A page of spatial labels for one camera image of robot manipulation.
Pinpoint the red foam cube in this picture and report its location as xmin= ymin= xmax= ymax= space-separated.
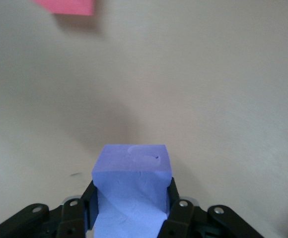
xmin=31 ymin=0 xmax=96 ymax=16

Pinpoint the brown table cover sheet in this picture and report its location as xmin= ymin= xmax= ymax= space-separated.
xmin=0 ymin=0 xmax=288 ymax=238

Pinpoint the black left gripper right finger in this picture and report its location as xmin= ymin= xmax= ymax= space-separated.
xmin=158 ymin=177 xmax=265 ymax=238

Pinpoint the purple foam cube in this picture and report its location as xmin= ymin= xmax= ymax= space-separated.
xmin=91 ymin=144 xmax=172 ymax=238

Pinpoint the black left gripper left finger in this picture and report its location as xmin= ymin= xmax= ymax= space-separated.
xmin=0 ymin=179 xmax=99 ymax=238

